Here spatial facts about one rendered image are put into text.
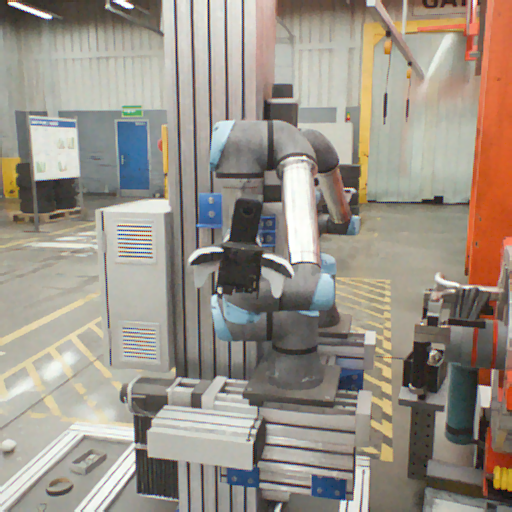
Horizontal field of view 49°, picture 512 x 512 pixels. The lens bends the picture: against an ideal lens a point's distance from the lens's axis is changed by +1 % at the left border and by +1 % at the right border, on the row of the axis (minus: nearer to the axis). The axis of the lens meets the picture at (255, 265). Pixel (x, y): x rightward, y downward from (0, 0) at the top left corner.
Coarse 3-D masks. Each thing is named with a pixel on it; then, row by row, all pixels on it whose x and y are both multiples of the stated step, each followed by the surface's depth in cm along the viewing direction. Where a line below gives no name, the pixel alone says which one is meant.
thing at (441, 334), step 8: (416, 320) 149; (424, 320) 149; (416, 328) 147; (424, 328) 146; (432, 328) 145; (440, 328) 144; (448, 328) 144; (416, 336) 147; (424, 336) 146; (432, 336) 146; (440, 336) 145; (448, 336) 144
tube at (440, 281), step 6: (504, 264) 156; (438, 276) 171; (444, 276) 176; (438, 282) 167; (444, 282) 165; (450, 282) 164; (456, 282) 164; (444, 288) 165; (450, 288) 164; (456, 288) 163; (480, 288) 160; (486, 288) 159; (492, 288) 158; (498, 288) 158
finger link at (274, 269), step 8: (264, 256) 86; (272, 256) 87; (264, 264) 86; (272, 264) 85; (280, 264) 83; (288, 264) 83; (264, 272) 88; (272, 272) 86; (280, 272) 83; (288, 272) 81; (272, 280) 87; (280, 280) 85; (272, 288) 87; (280, 288) 85
